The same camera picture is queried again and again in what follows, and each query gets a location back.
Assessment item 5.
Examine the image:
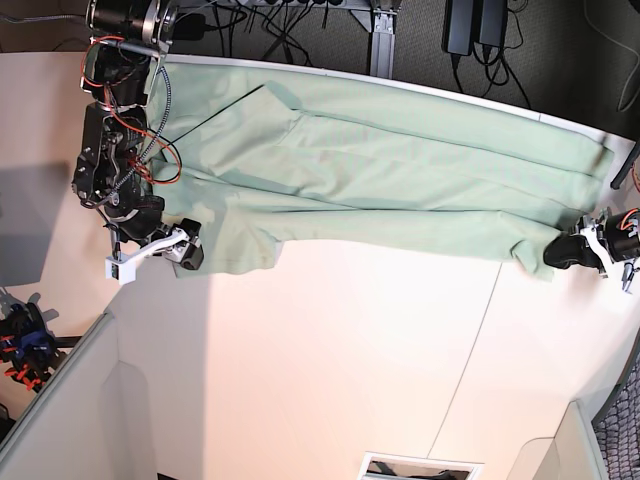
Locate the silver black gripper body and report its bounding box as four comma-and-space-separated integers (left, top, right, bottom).
151, 218, 202, 263

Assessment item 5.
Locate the black gripper body white bracket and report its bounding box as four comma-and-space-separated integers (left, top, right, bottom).
579, 209, 639, 270

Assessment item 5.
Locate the light green polo T-shirt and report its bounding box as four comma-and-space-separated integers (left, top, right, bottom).
154, 63, 613, 278

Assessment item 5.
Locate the grey left table divider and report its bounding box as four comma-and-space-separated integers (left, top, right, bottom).
0, 310, 121, 480

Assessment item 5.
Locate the grey table divider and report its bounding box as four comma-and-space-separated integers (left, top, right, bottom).
0, 310, 121, 480
507, 400, 609, 480

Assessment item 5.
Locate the grey right table divider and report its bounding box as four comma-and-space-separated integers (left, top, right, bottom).
507, 400, 609, 480

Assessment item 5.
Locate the black power adapter left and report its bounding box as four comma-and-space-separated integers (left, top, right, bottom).
172, 14, 208, 41

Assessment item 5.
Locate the black power brick pair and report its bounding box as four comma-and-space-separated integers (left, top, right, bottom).
442, 0, 508, 56

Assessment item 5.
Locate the black robot arm orange cable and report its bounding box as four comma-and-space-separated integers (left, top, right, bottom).
604, 206, 640, 263

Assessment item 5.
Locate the black robot arm with cables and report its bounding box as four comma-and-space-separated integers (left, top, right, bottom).
71, 0, 183, 241

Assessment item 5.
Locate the white cable on floor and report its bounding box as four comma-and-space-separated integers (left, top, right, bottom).
583, 0, 640, 113

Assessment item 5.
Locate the aluminium frame post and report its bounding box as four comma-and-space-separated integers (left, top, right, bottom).
350, 0, 401, 79

